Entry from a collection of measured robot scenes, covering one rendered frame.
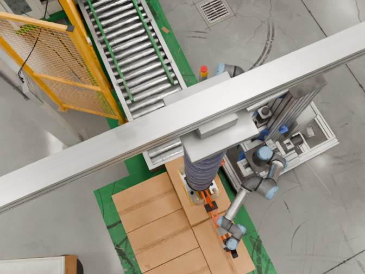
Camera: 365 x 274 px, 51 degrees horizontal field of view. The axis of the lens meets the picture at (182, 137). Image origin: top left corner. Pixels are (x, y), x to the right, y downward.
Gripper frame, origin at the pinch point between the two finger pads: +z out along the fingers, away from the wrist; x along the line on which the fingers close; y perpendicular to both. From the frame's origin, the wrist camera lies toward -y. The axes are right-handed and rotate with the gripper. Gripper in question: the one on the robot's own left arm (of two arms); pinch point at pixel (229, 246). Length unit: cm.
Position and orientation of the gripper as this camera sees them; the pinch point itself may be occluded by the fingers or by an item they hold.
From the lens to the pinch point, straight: 331.0
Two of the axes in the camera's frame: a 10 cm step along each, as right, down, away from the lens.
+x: -9.2, 3.9, -0.8
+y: -4.0, -8.8, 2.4
